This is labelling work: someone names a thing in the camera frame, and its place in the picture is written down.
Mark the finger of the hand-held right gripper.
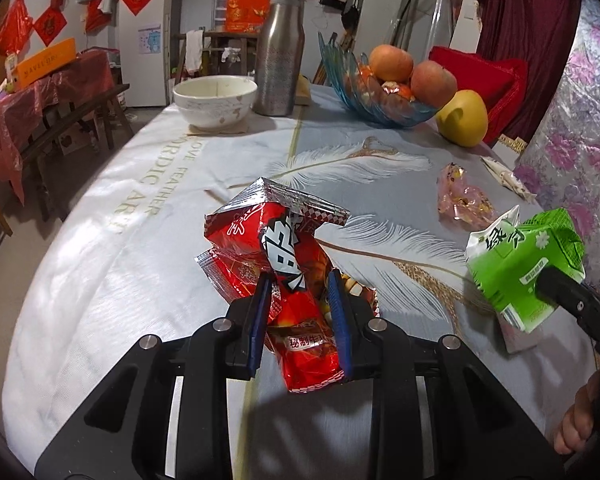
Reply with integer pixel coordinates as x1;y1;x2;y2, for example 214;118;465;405
536;267;600;328

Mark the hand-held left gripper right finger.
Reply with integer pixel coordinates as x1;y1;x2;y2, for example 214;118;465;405
327;269;566;480

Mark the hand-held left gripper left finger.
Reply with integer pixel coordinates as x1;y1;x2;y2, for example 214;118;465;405
35;272;273;480

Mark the green drink carton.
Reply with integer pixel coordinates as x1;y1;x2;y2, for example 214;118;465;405
465;206;587;356

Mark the red snack packet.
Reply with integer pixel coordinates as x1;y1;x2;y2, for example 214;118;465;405
195;176;381;395

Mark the person's right hand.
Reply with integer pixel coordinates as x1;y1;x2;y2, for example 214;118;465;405
554;374;600;456

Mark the folded paper wrapper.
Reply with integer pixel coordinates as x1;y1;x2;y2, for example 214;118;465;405
481;156;538;204

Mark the pink candy wrapper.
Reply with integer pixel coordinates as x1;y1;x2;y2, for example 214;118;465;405
437;162;498;226

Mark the silver floral cloth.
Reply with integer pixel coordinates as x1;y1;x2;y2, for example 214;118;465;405
512;0;600;301

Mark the large yellow fruit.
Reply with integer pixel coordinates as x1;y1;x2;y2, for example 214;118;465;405
435;90;489;148

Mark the blue glass fruit bowl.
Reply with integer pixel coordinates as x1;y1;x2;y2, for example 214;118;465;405
317;31;451;128

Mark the red cushion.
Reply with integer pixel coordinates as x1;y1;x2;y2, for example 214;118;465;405
428;46;529;143

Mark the white ceramic bowl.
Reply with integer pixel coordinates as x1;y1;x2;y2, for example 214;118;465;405
173;75;258;131

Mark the red apple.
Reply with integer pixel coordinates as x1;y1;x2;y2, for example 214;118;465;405
410;60;458;108
369;45;415;82

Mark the small tangerine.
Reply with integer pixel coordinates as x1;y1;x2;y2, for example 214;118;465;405
356;62;381;93

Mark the stainless steel bottle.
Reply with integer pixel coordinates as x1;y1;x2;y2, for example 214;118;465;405
254;0;306;117

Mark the wooden bench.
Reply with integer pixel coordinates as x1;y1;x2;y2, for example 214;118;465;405
17;82;133;161

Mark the dark red curtain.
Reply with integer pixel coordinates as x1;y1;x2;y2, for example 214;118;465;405
475;0;583;143

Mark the white hanging towel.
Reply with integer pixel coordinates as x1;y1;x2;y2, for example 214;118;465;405
186;30;205;72

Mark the blue refrigerator sticker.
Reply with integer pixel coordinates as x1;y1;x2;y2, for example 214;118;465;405
137;23;162;56

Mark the red gift box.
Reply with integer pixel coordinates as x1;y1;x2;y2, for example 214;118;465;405
224;0;271;33

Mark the red cloth covered table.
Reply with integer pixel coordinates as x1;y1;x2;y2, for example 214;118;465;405
0;50;115;201

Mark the orange cardboard box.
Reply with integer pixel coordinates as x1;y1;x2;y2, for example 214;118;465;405
16;37;77;88

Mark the red hanging paper bag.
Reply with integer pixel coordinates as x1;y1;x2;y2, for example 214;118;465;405
85;0;113;33

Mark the red plastic bag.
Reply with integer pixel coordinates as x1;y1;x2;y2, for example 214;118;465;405
0;0;33;56

